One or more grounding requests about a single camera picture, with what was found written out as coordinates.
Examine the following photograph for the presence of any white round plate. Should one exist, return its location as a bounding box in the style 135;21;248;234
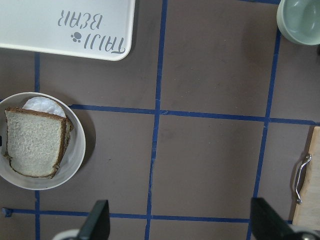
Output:
0;92;86;191

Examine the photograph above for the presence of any wooden cutting board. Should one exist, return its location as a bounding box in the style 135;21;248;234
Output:
292;126;320;231

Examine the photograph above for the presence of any bread slice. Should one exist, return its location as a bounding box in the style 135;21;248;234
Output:
4;107;72;179
50;117;74;179

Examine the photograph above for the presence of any bread slice on plate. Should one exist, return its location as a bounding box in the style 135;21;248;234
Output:
50;117;74;179

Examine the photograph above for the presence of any light green bowl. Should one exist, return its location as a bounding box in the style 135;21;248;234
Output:
276;0;320;46

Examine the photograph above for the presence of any fake fried egg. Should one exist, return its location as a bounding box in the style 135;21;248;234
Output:
22;96;66;118

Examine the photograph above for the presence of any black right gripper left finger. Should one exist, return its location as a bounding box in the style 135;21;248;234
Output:
78;200;110;240

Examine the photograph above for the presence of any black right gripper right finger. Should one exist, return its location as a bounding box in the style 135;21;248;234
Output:
250;197;299;240

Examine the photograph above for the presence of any cream bear serving tray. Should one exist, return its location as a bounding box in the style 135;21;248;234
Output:
0;0;136;61

